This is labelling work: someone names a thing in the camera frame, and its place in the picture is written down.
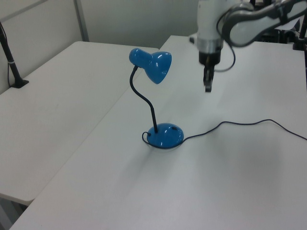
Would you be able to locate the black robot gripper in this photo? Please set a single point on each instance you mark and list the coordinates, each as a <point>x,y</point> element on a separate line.
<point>209,57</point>

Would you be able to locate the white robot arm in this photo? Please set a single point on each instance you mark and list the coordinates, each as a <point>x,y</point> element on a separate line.
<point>206,21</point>

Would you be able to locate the blue desk lamp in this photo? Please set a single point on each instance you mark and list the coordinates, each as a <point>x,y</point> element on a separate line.
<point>157,63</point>

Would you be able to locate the black background equipment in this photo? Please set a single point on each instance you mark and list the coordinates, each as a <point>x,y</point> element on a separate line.
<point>273,36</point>

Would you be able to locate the grey partition frame post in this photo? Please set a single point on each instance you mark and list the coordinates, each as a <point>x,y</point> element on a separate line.
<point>81,20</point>

